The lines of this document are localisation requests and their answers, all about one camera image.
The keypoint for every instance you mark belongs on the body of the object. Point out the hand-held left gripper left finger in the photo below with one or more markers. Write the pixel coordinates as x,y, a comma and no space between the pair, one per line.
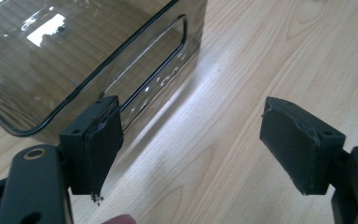
93,146

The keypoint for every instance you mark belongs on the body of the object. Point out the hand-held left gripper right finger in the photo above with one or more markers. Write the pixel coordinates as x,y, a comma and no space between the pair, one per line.
298,146

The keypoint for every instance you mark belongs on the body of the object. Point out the clear smoky plastic storage bin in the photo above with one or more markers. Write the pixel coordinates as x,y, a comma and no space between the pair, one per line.
74,56

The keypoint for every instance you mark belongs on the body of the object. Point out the dark red object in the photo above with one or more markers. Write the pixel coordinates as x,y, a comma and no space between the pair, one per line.
119,219

